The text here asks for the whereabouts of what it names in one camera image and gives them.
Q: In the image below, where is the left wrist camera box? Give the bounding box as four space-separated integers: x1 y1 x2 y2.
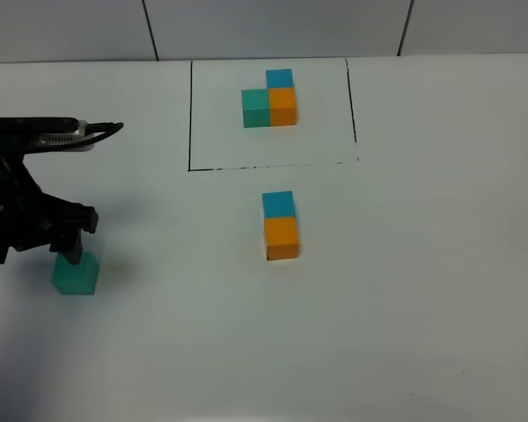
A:
0 118 106 154

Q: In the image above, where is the blue template cube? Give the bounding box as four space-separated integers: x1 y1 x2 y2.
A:
266 69 294 89

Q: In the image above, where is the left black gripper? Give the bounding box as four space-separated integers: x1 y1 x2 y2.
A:
0 156 99 265

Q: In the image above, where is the orange template cube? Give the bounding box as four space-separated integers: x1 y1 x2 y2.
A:
268 87 297 127

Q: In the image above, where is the green template cube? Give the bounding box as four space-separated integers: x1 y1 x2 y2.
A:
241 89 270 128

